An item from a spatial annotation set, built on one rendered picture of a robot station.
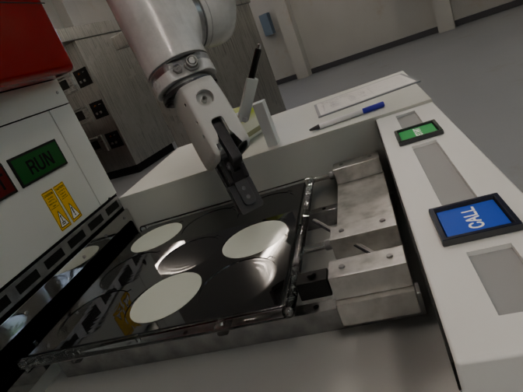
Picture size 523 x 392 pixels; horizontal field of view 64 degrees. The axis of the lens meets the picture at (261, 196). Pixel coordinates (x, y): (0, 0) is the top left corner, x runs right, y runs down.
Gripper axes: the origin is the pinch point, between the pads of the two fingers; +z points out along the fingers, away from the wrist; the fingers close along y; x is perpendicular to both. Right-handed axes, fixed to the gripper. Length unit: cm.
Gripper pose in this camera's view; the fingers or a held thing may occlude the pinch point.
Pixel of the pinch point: (245, 196)
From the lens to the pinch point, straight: 54.3
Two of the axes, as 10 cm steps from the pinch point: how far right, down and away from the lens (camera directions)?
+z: 4.6, 8.9, 0.0
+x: -8.5, 4.4, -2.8
